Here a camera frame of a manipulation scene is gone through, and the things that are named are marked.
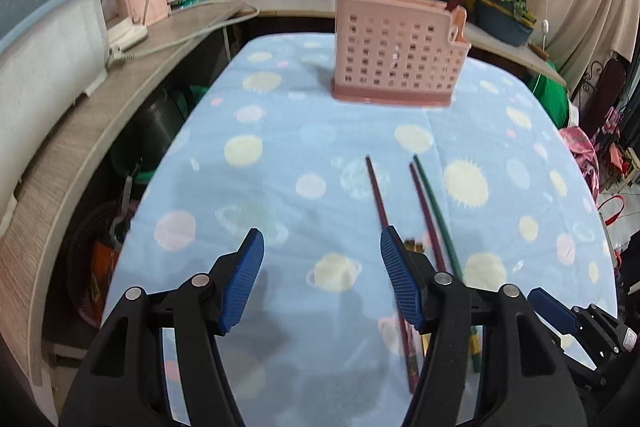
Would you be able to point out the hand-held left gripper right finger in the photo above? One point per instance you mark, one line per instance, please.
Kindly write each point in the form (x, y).
(400, 282)

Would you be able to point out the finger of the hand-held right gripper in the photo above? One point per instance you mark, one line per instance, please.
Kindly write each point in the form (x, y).
(550, 311)

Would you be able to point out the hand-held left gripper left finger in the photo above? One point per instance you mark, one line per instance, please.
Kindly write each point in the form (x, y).
(240, 287)

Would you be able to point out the green chopstick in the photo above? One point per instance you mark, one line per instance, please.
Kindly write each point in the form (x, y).
(434, 207)

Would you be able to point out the pink plastic utensil basket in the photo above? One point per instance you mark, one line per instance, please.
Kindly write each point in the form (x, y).
(400, 57)

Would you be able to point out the blue planet-print tablecloth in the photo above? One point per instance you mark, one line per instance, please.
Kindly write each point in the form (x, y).
(300, 147)

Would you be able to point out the pink floral bag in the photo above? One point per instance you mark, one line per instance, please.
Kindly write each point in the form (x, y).
(580, 157)

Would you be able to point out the green basin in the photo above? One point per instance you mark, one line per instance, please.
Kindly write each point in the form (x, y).
(130, 162)

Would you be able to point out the dark cooking pot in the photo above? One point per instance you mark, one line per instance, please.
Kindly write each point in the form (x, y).
(157, 122)

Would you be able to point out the green bag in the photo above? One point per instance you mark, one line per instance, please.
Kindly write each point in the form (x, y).
(550, 94)

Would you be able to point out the dark chair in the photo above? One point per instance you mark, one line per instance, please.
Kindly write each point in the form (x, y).
(602, 92)

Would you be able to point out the dark planter box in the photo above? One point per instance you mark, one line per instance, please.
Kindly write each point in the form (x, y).
(500, 24)

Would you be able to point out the white countertop appliance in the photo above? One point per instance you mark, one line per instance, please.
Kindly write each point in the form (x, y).
(125, 14)

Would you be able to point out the white tub with blue rim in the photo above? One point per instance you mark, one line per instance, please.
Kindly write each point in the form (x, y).
(45, 42)

